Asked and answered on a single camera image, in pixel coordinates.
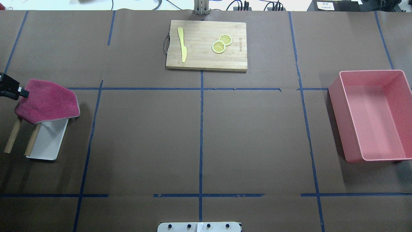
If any magenta cleaning cloth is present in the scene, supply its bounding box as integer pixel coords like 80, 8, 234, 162
14, 78, 80, 125

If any yellow plastic knife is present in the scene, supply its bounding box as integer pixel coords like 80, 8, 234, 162
177, 27, 187, 63

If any lemon slice front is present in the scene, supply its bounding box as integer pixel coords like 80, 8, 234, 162
211, 41, 226, 54

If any lemon slice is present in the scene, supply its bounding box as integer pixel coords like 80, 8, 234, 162
218, 34, 233, 46
211, 41, 226, 54

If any wooden cutting board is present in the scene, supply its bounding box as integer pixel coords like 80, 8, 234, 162
166, 20, 248, 72

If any lemon slice back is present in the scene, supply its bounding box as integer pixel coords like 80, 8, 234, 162
218, 34, 233, 46

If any white rectangular tray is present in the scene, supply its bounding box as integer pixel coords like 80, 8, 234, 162
24, 119, 69, 160

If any pink plastic bin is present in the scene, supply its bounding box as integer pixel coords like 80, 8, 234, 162
328, 70, 412, 163

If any wooden cloth rack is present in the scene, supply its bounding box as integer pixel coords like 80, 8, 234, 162
4, 116, 42, 157

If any aluminium frame post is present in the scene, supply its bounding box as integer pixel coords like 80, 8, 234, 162
194, 0, 210, 15

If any white camera pole mount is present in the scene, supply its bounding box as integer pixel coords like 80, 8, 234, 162
157, 221, 242, 232

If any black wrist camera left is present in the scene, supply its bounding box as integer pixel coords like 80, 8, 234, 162
0, 72, 30, 101

